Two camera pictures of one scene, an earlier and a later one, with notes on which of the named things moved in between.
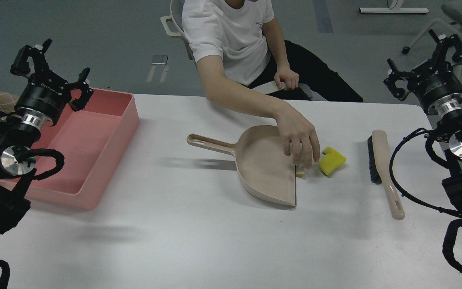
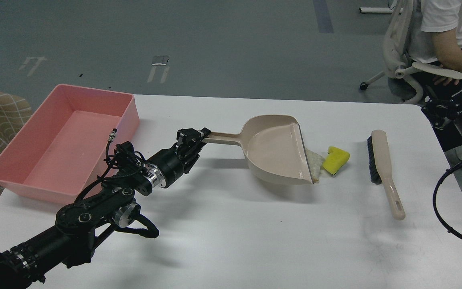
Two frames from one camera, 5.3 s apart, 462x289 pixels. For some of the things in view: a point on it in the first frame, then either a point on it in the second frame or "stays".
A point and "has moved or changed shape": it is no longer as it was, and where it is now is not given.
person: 245,63 → 444,33
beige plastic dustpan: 261,161 → 273,145
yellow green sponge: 332,159 has moved or changed shape
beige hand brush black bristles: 379,173 stays
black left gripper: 44,91 → 165,167
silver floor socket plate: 160,60 stays
